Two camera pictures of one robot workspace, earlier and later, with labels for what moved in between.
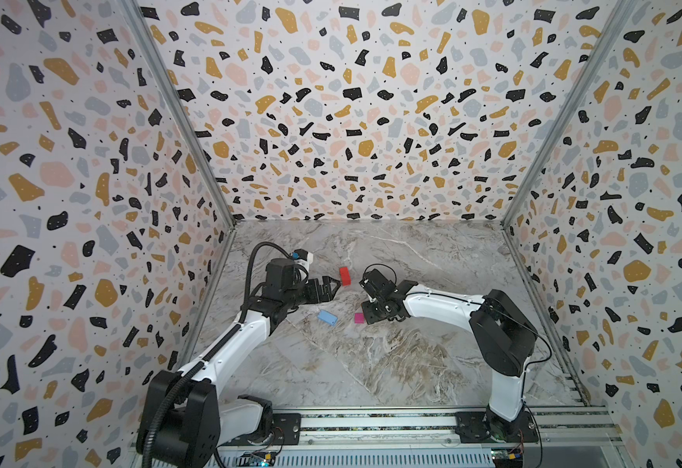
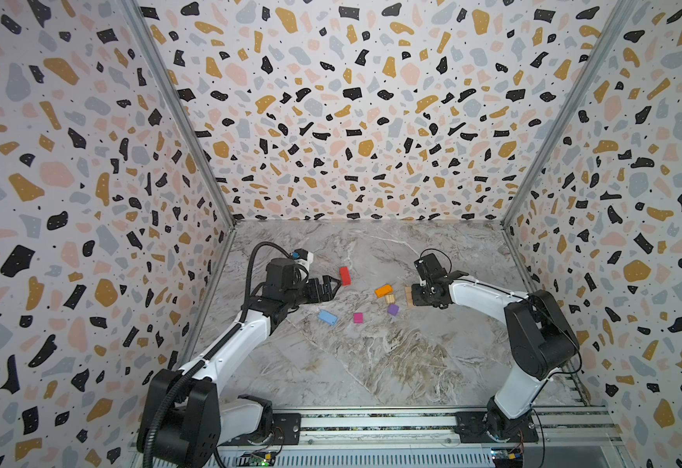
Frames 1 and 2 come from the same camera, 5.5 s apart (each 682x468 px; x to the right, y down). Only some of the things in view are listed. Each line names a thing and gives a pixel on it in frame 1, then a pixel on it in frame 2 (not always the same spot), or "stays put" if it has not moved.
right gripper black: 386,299 to 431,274
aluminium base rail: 427,437 stays put
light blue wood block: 327,317 stays put
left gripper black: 324,295 stays put
